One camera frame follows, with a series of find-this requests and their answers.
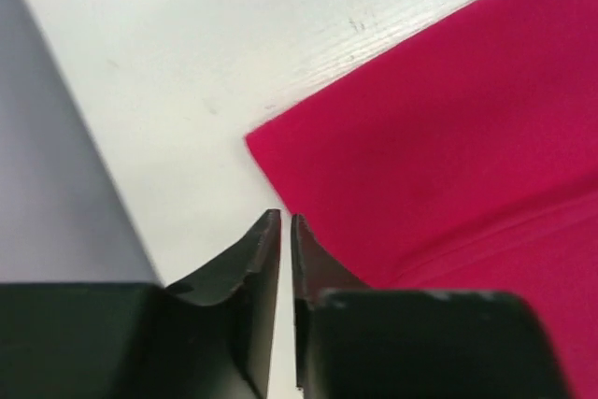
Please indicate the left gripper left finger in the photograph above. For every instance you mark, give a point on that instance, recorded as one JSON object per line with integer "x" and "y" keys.
{"x": 208, "y": 335}

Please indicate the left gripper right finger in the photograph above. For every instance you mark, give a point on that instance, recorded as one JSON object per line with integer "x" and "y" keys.
{"x": 353, "y": 341}

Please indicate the pink t shirt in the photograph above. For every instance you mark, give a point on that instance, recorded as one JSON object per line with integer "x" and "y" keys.
{"x": 465, "y": 157}

